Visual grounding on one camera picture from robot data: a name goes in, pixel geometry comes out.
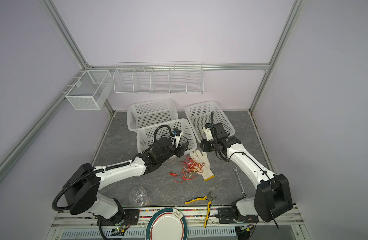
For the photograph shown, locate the red cable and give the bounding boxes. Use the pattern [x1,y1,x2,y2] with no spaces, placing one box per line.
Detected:
[167,154,206,184]

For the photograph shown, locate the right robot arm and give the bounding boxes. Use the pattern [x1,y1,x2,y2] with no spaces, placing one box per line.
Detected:
[201,112,293,223]

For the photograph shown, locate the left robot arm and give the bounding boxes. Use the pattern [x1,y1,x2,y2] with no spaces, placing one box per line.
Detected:
[52,125,189,225]

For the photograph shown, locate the white work glove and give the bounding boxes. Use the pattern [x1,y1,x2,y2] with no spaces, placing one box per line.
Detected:
[190,150,215,182]

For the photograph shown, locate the right white basket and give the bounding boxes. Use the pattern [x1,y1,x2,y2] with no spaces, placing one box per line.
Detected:
[185,101,236,143]

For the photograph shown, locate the white basket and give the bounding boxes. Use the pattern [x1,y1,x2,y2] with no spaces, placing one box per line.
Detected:
[127,98,179,132]
[185,101,236,143]
[135,118,198,158]

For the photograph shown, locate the front middle white basket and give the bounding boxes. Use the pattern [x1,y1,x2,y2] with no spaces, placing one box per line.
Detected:
[135,118,198,158]

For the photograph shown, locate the back left white basket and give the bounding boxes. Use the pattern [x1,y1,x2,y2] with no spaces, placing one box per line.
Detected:
[127,98,179,132]

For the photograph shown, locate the clear plastic cup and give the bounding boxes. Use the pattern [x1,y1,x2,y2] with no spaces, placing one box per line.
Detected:
[129,187,149,206]

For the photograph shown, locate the silver wrench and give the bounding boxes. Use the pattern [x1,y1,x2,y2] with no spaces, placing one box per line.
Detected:
[233,167,247,198]

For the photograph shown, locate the white green rimmed plate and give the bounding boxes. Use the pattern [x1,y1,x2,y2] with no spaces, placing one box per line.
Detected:
[145,208,188,240]

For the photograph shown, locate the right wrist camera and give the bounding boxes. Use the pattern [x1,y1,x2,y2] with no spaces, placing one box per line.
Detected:
[203,123,214,141]

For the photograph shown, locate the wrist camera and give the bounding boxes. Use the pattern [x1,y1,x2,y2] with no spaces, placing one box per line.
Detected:
[172,128,183,148]
[203,123,214,141]

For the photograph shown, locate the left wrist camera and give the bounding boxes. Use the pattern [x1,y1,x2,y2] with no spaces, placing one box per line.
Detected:
[172,128,183,148]

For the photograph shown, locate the yellow handled pliers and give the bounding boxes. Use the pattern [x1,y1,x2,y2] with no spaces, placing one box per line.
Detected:
[184,190,217,229]

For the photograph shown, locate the white wire wall rack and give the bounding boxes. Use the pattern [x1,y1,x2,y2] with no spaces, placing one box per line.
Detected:
[113,62,204,94]

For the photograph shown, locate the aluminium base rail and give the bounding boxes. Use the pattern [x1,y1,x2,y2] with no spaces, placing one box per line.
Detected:
[46,206,311,240]

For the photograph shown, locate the white mesh wall box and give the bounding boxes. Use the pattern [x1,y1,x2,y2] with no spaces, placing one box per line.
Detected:
[66,70,114,111]

